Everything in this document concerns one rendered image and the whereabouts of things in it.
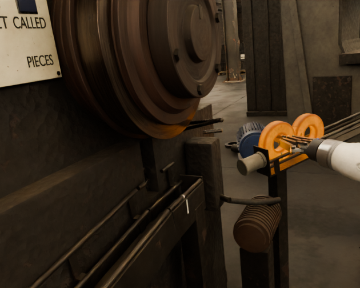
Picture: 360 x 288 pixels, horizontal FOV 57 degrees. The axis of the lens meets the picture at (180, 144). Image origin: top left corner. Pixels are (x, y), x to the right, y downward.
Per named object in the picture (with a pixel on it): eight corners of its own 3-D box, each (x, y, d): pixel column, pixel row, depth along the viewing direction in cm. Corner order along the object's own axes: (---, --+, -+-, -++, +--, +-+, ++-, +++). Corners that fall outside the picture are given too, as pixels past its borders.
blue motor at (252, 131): (239, 170, 294) (236, 132, 285) (236, 151, 348) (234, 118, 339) (275, 168, 290) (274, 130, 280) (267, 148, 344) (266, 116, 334)
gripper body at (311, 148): (314, 166, 104) (292, 158, 112) (332, 159, 108) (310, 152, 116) (315, 143, 102) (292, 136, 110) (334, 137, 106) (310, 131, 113)
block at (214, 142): (188, 209, 114) (180, 142, 108) (198, 199, 121) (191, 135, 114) (217, 213, 109) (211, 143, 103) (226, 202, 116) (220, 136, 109)
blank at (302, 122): (287, 120, 125) (294, 121, 122) (316, 107, 131) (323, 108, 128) (291, 158, 130) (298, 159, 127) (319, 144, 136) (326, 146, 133)
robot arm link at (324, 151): (349, 167, 103) (332, 161, 109) (351, 139, 101) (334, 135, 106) (329, 174, 100) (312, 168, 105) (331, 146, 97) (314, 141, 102)
